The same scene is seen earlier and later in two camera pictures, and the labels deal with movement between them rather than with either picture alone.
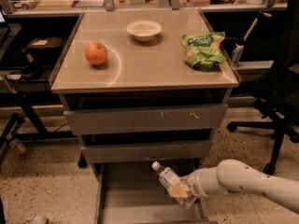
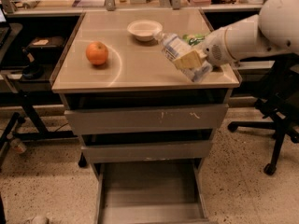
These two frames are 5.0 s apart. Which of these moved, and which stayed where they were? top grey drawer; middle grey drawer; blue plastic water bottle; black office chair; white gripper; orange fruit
Moved: blue plastic water bottle; white gripper
Stayed: black office chair; top grey drawer; orange fruit; middle grey drawer
